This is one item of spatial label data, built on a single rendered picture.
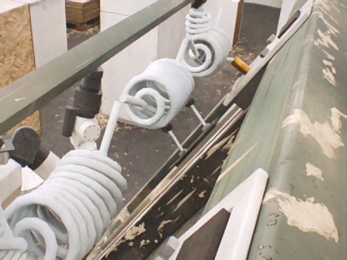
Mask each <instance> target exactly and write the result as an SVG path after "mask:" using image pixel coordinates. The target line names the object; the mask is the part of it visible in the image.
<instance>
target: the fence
mask: <svg viewBox="0 0 347 260"><path fill-rule="evenodd" d="M238 109H239V107H238V106H237V105H236V104H235V103H234V104H233V106H231V107H230V109H228V111H227V112H225V114H224V115H223V116H222V117H221V118H220V120H219V122H218V123H217V125H216V126H215V127H214V129H213V130H212V131H211V132H210V133H209V134H208V135H207V136H206V138H205V139H203V141H201V142H200V144H199V145H197V147H196V148H195V149H194V150H193V151H192V152H191V153H190V154H189V155H188V156H187V157H186V158H185V159H184V161H182V162H181V164H180V165H179V166H178V167H174V168H173V169H172V170H171V172H169V174H168V175H167V176H166V177H165V178H164V180H163V181H161V183H159V184H158V186H156V188H155V189H154V190H153V191H152V192H151V193H150V194H149V195H148V196H147V197H146V198H145V199H144V200H143V201H142V202H141V203H140V205H139V206H138V207H137V208H136V209H135V210H134V211H133V213H131V215H129V217H127V218H126V220H125V221H124V222H123V223H122V224H121V225H120V226H119V227H118V228H117V229H116V230H115V231H114V232H113V233H112V234H111V235H110V237H109V238H108V239H107V240H106V242H105V243H104V244H103V246H102V247H101V248H100V249H101V250H104V249H105V248H106V247H107V246H108V245H109V244H110V243H111V242H112V241H113V240H114V239H115V238H116V237H117V236H118V235H119V234H120V233H121V232H122V231H123V230H124V228H126V227H127V225H129V223H131V221H132V220H134V218H135V217H136V216H137V215H138V214H139V213H140V212H141V211H142V210H143V209H144V208H145V207H146V205H147V204H148V203H149V202H150V201H151V200H153V198H154V197H156V195H157V194H158V193H159V192H160V191H161V190H162V189H163V188H164V187H165V186H166V185H167V184H168V183H169V181H171V180H172V178H174V177H175V175H177V174H178V173H179V172H180V170H181V169H182V168H183V167H184V166H185V165H186V164H187V163H188V162H189V161H190V160H191V159H192V157H193V156H194V155H195V154H196V153H197V152H198V151H199V150H200V149H201V148H202V147H203V146H204V145H205V144H206V143H207V142H208V141H209V140H210V139H211V138H212V137H213V136H214V134H215V133H217V131H219V130H220V128H222V126H223V125H225V123H226V122H227V121H228V120H229V119H230V118H231V117H232V116H233V115H234V114H235V113H236V112H237V110H238Z"/></svg>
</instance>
